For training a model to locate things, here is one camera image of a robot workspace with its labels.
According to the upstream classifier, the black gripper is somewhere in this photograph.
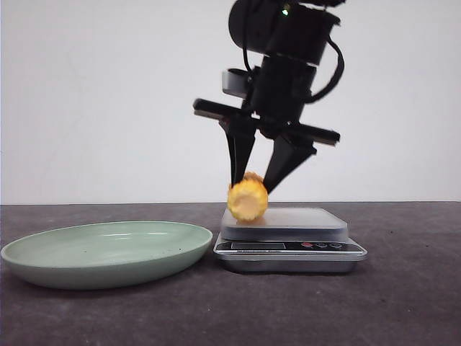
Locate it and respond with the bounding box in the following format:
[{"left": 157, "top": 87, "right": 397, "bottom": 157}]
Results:
[{"left": 193, "top": 56, "right": 340, "bottom": 193}]

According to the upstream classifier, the yellow corn cob piece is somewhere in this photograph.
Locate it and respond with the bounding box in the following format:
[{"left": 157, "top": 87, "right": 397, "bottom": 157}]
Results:
[{"left": 227, "top": 172, "right": 268, "bottom": 222}]

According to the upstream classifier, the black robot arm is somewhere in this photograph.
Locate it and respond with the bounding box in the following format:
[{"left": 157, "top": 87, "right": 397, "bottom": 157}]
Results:
[{"left": 193, "top": 1, "right": 344, "bottom": 192}]

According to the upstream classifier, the silver digital kitchen scale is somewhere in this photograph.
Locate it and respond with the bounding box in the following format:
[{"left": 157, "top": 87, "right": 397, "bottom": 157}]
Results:
[{"left": 213, "top": 207, "right": 368, "bottom": 273}]

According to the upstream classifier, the green shallow plate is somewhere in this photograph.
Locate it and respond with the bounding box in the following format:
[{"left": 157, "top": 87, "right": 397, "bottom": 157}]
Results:
[{"left": 1, "top": 221, "right": 212, "bottom": 290}]

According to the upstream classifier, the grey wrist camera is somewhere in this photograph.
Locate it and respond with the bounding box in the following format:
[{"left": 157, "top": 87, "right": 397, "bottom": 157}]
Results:
[{"left": 221, "top": 68, "right": 252, "bottom": 99}]

